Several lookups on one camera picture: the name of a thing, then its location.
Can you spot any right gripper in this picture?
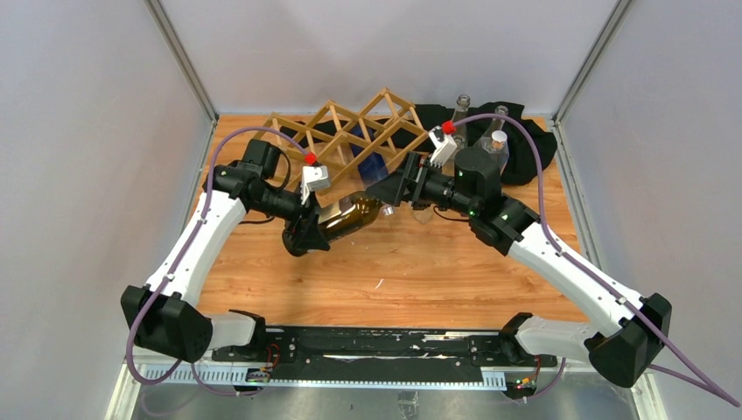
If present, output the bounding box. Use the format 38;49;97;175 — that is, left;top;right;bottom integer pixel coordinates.
366;151;478;218

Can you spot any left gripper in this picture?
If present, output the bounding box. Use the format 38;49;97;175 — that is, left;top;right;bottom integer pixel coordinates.
251;181;331;249

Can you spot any dark green wine bottle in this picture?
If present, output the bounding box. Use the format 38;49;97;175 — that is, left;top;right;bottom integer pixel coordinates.
318;192;383;248

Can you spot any clear glass bottle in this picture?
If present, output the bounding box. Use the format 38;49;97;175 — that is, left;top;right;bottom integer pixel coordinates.
451;94;471;148

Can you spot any blue labelled bottle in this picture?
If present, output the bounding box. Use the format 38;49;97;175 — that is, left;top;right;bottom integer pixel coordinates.
478;130;509;174

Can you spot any clear bottle dark label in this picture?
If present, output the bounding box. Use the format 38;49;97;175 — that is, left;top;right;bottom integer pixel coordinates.
480;105;509;140

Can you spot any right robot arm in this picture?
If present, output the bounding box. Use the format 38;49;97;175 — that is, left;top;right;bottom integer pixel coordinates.
366;148;672;388

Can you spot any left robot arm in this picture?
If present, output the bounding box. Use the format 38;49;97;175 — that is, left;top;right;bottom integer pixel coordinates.
121;140;330;363

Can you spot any wooden wine rack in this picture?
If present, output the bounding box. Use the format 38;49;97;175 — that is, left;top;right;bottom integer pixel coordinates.
253;87;429;186

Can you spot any black cloth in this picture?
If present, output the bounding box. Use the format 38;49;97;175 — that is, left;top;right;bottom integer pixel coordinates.
290;101;559;186

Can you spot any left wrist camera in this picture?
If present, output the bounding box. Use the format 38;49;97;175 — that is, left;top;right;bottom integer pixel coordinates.
300;165;332;206

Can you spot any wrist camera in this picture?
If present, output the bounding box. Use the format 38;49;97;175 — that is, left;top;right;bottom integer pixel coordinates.
300;165;332;206
428;126;457;169

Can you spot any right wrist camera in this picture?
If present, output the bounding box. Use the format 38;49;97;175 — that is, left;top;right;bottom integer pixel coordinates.
428;126;457;169

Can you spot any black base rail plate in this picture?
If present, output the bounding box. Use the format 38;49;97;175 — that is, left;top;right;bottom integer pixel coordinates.
213;325;558;390

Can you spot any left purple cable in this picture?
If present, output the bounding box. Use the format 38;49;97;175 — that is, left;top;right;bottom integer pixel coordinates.
124;127;317;388

